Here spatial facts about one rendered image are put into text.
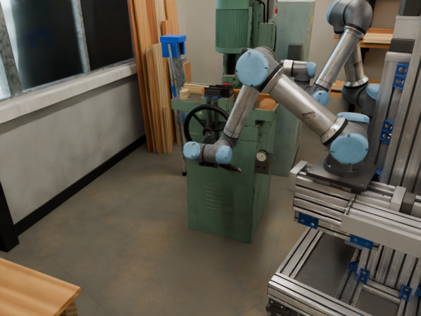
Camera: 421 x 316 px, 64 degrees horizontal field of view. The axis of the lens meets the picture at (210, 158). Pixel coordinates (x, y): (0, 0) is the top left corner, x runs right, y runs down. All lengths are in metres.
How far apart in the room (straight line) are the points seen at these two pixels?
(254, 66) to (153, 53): 2.10
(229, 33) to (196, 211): 1.12
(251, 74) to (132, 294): 1.34
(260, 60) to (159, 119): 2.28
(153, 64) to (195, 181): 1.42
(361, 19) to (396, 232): 0.87
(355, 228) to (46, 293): 1.11
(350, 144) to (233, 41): 0.94
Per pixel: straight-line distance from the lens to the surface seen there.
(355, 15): 1.66
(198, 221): 2.30
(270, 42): 2.09
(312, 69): 1.68
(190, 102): 1.94
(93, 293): 2.05
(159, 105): 3.29
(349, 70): 1.86
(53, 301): 1.32
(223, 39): 1.89
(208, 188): 2.12
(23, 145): 2.50
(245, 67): 1.18
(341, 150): 1.21
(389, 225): 1.35
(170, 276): 2.05
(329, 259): 1.93
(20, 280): 1.45
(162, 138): 3.40
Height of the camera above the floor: 1.45
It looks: 26 degrees down
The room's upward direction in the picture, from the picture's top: straight up
